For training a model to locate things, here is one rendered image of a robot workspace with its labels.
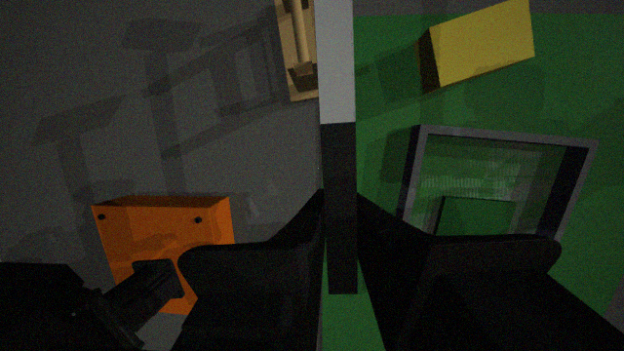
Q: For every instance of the green flat mat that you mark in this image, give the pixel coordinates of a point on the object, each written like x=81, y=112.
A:
x=573, y=87

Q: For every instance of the yellow rectangular block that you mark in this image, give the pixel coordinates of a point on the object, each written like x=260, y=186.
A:
x=474, y=45

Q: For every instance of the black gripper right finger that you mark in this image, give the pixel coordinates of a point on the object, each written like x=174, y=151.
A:
x=400, y=263

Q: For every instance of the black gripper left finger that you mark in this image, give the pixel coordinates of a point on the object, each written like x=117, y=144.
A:
x=291, y=262

